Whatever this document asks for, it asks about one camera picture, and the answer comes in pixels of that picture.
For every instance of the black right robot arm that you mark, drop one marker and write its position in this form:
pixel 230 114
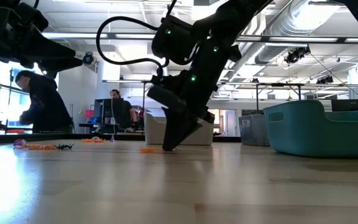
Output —
pixel 235 12

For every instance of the person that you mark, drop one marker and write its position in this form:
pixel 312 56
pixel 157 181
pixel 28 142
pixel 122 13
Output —
pixel 48 109
pixel 115 94

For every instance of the grey translucent plastic bin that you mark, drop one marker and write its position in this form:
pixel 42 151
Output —
pixel 253 130

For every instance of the black computer monitor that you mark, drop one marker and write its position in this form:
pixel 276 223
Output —
pixel 351 105
pixel 109 109

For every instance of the white plastic bin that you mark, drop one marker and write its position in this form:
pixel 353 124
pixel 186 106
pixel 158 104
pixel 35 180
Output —
pixel 154 133

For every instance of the black plastic spider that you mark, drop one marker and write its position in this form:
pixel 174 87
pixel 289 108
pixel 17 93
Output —
pixel 63 147

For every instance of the purple plastic witch hat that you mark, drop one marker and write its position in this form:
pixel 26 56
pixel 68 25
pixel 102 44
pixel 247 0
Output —
pixel 112 139
pixel 20 143
pixel 95 138

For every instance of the black ceiling spotlight cluster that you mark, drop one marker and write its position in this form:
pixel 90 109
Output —
pixel 294 56

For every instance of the teal plastic bin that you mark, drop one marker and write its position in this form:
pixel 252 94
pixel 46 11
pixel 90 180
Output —
pixel 306 137

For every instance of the black background rig frame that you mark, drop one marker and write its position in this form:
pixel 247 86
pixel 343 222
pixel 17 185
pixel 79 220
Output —
pixel 278 84

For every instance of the orange plastic spider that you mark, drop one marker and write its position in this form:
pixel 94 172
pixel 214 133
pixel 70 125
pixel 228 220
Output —
pixel 89 140
pixel 148 150
pixel 39 147

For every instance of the silver ventilation duct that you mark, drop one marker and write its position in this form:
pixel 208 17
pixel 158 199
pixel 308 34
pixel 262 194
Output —
pixel 287 21

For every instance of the overhead LED light bar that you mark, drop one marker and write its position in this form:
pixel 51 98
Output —
pixel 303 39

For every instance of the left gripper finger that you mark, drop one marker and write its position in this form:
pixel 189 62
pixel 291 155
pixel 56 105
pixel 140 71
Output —
pixel 61 63
pixel 51 46

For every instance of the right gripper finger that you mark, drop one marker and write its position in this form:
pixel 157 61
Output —
pixel 185 130
pixel 169 133

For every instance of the black pole stand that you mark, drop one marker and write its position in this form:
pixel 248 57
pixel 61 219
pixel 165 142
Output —
pixel 10 74

